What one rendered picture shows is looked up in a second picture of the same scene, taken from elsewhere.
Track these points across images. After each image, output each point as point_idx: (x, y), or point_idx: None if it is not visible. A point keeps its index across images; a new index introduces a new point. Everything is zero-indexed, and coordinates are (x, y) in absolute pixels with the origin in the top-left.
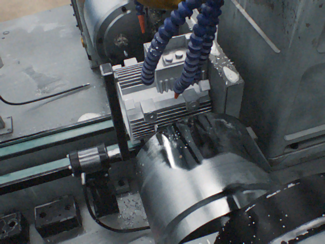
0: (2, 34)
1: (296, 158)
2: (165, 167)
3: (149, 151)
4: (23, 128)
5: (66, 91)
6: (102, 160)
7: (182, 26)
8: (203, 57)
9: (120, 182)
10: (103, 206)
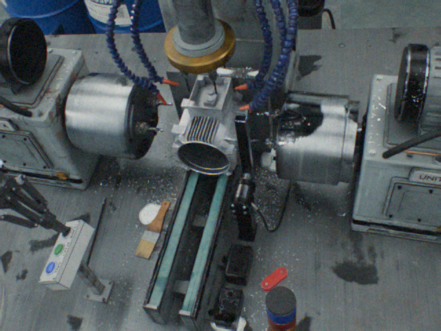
0: None
1: None
2: (307, 137)
3: (286, 141)
4: (116, 271)
5: (100, 218)
6: (252, 185)
7: (175, 79)
8: (268, 69)
9: None
10: (253, 227)
